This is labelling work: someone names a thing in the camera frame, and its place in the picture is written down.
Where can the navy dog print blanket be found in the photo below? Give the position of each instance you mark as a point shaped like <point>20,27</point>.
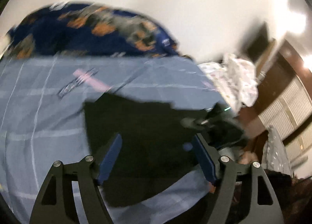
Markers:
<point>89,29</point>

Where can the person's right hand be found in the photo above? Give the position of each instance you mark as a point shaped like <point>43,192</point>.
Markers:
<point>257,136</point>

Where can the black pants orange lining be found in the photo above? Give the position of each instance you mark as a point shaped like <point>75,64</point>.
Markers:
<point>152,157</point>

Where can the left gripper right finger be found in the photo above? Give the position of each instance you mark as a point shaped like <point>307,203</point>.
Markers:
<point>243,192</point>

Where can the blue grid bed sheet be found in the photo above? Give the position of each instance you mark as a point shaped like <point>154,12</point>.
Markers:
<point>39,127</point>

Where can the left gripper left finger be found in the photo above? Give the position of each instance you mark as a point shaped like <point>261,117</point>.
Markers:
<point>55,200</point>

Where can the white patterned crumpled cloth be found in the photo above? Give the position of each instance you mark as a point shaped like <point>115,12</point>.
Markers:
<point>235,79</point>

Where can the wooden wardrobe with slats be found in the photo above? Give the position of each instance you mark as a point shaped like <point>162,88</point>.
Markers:
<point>284,107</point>

